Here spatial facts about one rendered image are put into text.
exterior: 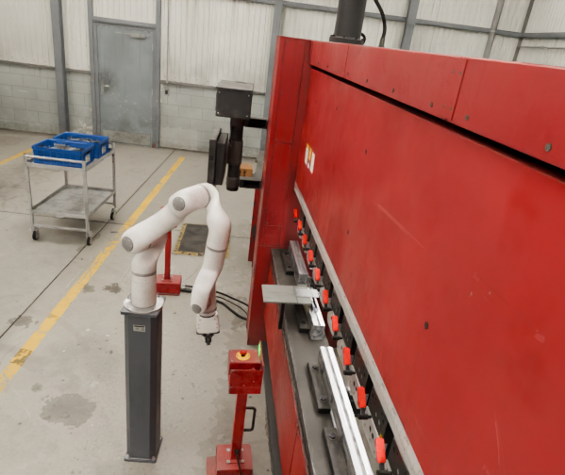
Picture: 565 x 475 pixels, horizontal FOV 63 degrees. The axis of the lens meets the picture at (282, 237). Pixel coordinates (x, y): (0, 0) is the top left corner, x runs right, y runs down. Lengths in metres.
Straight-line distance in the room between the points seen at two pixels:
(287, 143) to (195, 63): 6.27
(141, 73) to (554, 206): 8.94
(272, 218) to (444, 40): 6.88
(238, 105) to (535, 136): 2.54
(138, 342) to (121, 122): 7.58
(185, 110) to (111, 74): 1.47
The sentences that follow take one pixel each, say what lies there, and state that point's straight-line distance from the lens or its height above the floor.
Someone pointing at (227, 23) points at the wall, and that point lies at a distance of 9.17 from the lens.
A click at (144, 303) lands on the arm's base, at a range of 2.34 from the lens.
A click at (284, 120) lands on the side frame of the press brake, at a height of 1.80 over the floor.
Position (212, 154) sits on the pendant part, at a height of 1.50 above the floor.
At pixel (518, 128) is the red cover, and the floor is 2.20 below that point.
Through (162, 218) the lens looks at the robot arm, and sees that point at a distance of 2.05.
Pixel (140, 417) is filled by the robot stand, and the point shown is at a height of 0.33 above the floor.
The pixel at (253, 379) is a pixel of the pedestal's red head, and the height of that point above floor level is 0.75.
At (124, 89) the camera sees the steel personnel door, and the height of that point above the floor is 1.05.
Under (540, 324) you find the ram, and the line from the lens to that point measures 0.84.
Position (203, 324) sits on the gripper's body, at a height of 1.05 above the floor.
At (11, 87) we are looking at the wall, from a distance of 10.47.
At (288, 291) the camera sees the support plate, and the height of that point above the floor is 1.00.
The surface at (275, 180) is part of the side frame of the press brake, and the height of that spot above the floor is 1.39.
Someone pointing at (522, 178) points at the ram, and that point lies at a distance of 0.90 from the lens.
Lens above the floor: 2.29
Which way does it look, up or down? 23 degrees down
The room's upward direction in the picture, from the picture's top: 7 degrees clockwise
